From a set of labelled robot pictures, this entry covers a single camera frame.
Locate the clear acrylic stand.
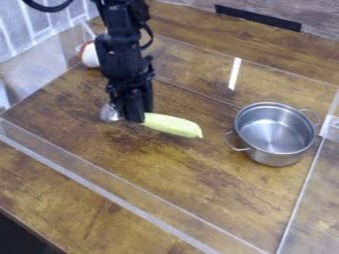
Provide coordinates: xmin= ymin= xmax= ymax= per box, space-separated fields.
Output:
xmin=75 ymin=22 xmax=96 ymax=52

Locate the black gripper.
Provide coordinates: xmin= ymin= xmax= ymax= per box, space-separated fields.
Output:
xmin=93 ymin=33 xmax=153 ymax=123

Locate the stainless steel pot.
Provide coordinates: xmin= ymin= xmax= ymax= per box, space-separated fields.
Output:
xmin=224 ymin=102 xmax=321 ymax=167

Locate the black bar on table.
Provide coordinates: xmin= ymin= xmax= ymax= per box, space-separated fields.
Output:
xmin=215 ymin=4 xmax=301 ymax=32

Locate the green handled metal spoon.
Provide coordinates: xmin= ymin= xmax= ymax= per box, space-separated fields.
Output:
xmin=99 ymin=103 xmax=203 ymax=139

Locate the white mushroom toy red cap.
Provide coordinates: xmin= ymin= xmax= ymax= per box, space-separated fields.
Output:
xmin=80 ymin=41 xmax=99 ymax=67

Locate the black cable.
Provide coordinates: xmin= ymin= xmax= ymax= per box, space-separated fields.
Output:
xmin=21 ymin=0 xmax=156 ymax=52

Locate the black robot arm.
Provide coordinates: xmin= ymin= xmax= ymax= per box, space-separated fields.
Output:
xmin=91 ymin=0 xmax=155 ymax=123

